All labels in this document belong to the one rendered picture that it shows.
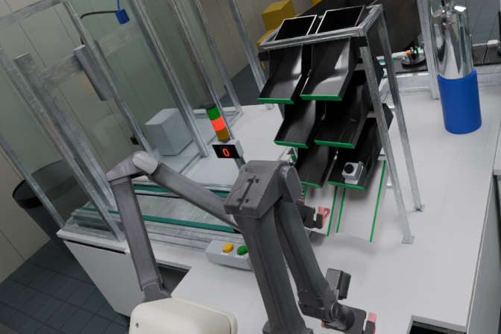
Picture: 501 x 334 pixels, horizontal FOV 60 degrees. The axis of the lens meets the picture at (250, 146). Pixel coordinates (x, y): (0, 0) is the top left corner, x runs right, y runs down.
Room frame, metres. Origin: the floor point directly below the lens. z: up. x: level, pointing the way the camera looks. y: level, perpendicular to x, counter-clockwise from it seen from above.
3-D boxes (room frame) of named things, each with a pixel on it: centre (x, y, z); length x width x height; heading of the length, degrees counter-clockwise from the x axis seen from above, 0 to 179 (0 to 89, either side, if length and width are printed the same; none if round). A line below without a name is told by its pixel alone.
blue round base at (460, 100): (1.65, -0.95, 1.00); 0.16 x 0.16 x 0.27
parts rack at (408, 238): (1.30, -0.33, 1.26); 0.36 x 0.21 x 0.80; 49
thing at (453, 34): (1.65, -0.95, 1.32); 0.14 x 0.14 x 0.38
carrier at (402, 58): (2.26, -1.07, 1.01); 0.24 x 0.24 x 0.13; 49
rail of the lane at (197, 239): (1.51, 0.33, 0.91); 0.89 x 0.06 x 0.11; 49
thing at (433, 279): (1.77, -0.27, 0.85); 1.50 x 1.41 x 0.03; 49
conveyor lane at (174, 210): (1.65, 0.23, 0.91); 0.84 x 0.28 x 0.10; 49
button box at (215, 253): (1.33, 0.23, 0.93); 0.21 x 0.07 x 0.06; 49
